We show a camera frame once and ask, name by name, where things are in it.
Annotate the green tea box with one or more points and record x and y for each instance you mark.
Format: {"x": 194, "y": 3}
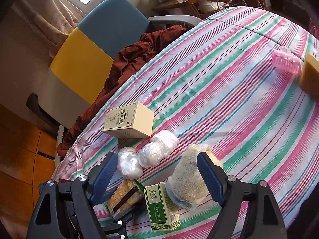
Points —
{"x": 162, "y": 206}

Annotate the gauze-wrapped yellow sponge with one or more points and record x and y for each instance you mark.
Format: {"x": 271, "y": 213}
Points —
{"x": 187, "y": 179}

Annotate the grey yellow blue chair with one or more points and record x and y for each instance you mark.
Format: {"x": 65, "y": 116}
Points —
{"x": 107, "y": 25}

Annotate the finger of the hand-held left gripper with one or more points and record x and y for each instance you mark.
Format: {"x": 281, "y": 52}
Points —
{"x": 123, "y": 216}

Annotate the yellow-brown sponge block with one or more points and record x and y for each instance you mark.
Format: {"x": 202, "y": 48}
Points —
{"x": 310, "y": 77}

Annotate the striped pink green tablecloth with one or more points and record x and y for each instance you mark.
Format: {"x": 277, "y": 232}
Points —
{"x": 224, "y": 92}

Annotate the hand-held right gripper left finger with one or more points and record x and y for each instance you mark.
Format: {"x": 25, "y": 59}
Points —
{"x": 104, "y": 179}

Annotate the red-brown crumpled cloth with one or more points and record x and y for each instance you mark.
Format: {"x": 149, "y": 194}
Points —
{"x": 129, "y": 54}

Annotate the wooden shelf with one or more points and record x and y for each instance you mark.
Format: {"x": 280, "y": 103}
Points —
{"x": 179, "y": 2}

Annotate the pink hair roller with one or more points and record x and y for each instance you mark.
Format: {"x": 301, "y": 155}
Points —
{"x": 285, "y": 62}

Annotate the yellow noodle snack packet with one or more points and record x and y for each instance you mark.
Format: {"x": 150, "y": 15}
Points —
{"x": 122, "y": 189}

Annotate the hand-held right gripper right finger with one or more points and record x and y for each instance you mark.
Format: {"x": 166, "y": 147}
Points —
{"x": 209, "y": 179}

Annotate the beige patterned curtain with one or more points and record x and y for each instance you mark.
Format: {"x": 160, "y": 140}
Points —
{"x": 44, "y": 12}

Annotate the orange wooden wardrobe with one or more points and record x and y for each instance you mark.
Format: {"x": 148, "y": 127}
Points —
{"x": 20, "y": 154}

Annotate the cream box with green print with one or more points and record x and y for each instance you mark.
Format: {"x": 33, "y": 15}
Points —
{"x": 124, "y": 119}

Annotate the clear plastic hair roller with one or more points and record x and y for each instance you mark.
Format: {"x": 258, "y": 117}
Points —
{"x": 284, "y": 48}

